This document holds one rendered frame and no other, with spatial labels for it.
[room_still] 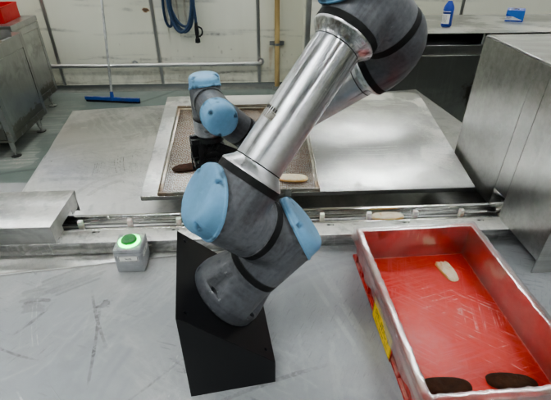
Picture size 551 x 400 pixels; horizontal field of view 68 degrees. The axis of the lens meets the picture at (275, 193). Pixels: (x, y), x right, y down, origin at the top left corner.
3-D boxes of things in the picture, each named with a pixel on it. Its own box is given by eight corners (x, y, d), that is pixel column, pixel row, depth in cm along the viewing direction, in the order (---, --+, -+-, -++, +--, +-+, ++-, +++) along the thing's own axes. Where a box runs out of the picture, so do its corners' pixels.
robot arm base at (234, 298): (254, 339, 78) (290, 309, 75) (190, 301, 72) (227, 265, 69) (252, 287, 91) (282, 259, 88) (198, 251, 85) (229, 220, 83)
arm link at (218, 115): (257, 126, 90) (243, 108, 99) (220, 97, 84) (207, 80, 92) (235, 152, 92) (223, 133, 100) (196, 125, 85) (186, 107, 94)
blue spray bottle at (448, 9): (446, 25, 282) (453, -11, 271) (453, 27, 277) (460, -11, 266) (435, 26, 280) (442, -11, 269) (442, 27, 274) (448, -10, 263)
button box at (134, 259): (118, 283, 108) (108, 251, 102) (125, 262, 115) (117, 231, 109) (149, 281, 109) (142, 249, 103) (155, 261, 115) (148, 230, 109)
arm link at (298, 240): (288, 296, 78) (339, 252, 74) (236, 273, 70) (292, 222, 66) (270, 252, 87) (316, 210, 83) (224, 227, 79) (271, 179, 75)
